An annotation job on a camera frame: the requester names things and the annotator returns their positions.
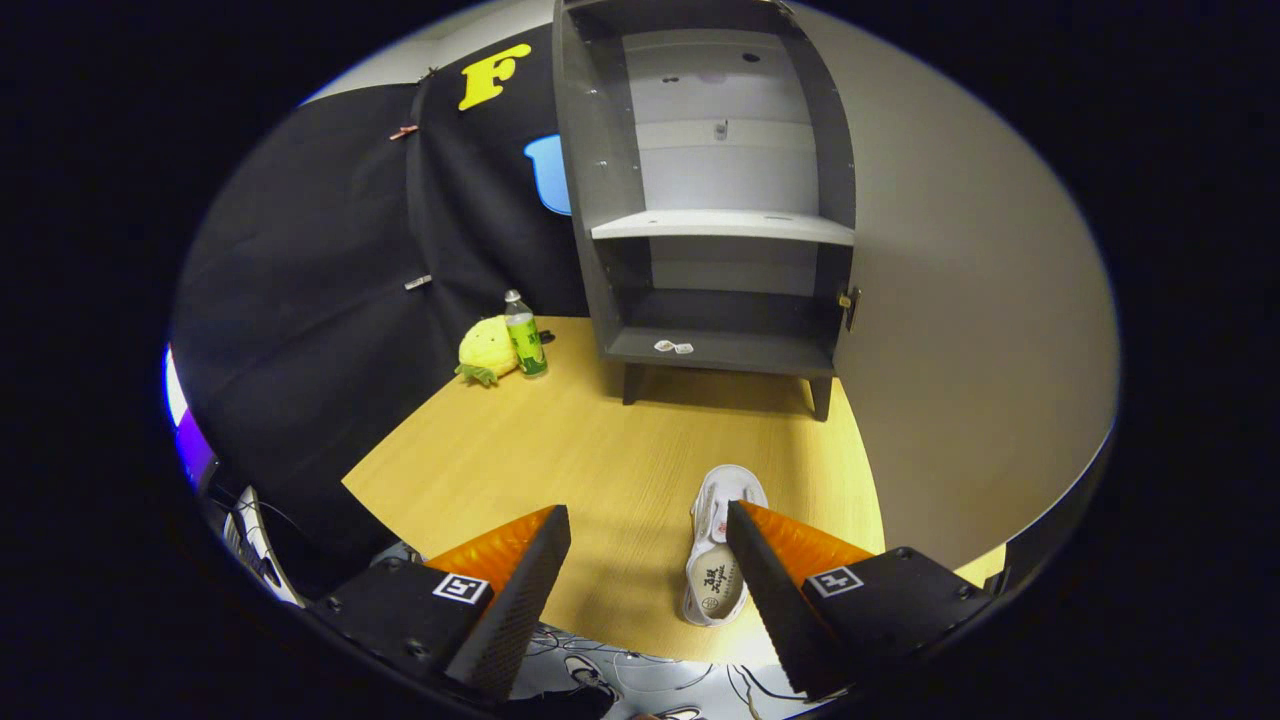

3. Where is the white shoe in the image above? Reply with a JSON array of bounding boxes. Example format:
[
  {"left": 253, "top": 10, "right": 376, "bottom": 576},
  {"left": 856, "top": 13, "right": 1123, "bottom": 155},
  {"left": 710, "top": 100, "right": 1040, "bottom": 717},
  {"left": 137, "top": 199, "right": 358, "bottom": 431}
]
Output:
[{"left": 682, "top": 465, "right": 769, "bottom": 628}]

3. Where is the black backdrop cloth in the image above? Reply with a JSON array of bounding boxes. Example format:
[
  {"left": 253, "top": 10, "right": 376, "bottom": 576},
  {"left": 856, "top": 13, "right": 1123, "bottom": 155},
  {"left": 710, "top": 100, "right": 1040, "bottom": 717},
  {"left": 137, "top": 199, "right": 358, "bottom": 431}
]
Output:
[{"left": 170, "top": 25, "right": 591, "bottom": 601}]

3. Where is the thin black floor cable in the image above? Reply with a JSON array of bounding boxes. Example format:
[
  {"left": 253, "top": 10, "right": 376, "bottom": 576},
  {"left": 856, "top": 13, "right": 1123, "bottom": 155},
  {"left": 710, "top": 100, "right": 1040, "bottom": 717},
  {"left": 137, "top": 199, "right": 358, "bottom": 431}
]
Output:
[
  {"left": 728, "top": 664, "right": 801, "bottom": 707},
  {"left": 525, "top": 630, "right": 641, "bottom": 663}
]

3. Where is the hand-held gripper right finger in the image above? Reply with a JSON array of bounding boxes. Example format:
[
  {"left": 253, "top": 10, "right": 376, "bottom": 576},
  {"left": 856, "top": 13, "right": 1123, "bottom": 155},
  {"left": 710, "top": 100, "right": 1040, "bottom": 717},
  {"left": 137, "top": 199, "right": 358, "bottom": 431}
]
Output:
[{"left": 726, "top": 500, "right": 996, "bottom": 699}]

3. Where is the yellow pineapple plush toy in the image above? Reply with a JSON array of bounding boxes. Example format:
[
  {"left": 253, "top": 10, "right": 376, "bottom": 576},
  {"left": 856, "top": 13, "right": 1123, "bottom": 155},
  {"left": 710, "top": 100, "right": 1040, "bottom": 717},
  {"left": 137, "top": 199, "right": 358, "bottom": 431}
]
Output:
[{"left": 456, "top": 315, "right": 521, "bottom": 387}]

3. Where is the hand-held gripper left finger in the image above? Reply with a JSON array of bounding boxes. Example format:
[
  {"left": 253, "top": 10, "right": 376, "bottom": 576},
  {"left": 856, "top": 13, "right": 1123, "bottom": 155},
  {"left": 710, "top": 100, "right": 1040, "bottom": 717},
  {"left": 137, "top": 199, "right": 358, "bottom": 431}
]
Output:
[{"left": 310, "top": 505, "right": 573, "bottom": 701}]

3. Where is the beige shoe cabinet door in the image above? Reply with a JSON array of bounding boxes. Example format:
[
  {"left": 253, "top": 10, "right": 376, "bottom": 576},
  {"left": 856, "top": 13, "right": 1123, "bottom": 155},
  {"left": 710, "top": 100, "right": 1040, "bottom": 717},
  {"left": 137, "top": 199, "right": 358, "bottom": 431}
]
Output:
[{"left": 795, "top": 3, "right": 1121, "bottom": 573}]

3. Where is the green label water bottle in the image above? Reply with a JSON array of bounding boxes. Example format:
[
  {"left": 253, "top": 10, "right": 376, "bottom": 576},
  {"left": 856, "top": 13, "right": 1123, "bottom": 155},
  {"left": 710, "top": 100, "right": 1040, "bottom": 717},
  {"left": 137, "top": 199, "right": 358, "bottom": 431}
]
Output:
[{"left": 503, "top": 290, "right": 549, "bottom": 378}]

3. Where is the grey shoe cabinet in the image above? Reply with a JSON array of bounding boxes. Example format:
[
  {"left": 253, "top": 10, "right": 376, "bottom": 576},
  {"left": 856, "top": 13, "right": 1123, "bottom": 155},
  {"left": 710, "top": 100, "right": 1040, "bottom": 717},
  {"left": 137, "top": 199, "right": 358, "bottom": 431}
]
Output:
[{"left": 553, "top": 0, "right": 859, "bottom": 421}]

